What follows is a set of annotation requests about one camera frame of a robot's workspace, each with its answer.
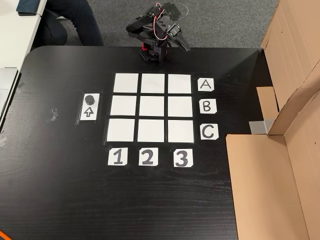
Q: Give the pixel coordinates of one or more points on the paper sheet number 2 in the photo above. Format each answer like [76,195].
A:
[148,156]

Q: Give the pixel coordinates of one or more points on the clear tape strip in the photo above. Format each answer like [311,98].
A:
[3,140]

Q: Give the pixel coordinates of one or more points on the person's leg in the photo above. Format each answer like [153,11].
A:
[75,22]

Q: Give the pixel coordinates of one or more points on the paper sheet number 3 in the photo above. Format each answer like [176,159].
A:
[183,158]

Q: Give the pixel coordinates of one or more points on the flat clear tape piece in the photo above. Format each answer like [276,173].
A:
[21,87]

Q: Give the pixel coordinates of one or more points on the grey block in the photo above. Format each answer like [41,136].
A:
[258,127]

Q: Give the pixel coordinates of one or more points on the white desk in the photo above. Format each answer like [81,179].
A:
[17,35]

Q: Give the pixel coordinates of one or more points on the tall brown cardboard panel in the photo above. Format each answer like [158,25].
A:
[295,37]

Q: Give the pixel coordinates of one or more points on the paper sheet letter C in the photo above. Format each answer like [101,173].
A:
[209,132]

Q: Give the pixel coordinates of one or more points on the black round token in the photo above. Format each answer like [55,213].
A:
[89,99]

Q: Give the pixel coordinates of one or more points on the large brown cardboard box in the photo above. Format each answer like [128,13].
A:
[262,187]

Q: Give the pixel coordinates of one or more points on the paper sheet letter B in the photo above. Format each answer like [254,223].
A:
[208,106]

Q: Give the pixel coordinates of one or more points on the paper sheet letter A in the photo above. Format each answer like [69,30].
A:
[206,84]

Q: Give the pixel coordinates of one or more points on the white arrow paper sheet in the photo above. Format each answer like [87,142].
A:
[90,116]

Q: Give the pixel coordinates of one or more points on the paper sheet number 1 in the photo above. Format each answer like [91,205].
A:
[117,156]

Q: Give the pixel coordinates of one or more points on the white paper grid square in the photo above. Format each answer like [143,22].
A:
[152,83]
[120,130]
[123,105]
[151,106]
[181,131]
[150,130]
[180,106]
[179,84]
[125,82]

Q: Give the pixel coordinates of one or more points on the dark blue notebook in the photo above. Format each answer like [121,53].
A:
[27,6]

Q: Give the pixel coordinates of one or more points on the crumpled clear tape piece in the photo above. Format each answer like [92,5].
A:
[53,115]

